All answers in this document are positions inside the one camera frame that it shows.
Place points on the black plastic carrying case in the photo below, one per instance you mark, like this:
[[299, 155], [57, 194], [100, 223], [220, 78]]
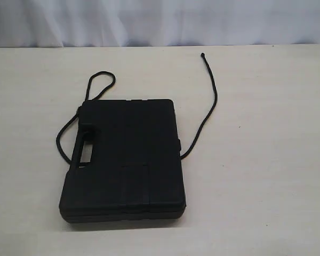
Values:
[[126, 163]]

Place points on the white backdrop curtain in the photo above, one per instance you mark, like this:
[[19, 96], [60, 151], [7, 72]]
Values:
[[157, 23]]

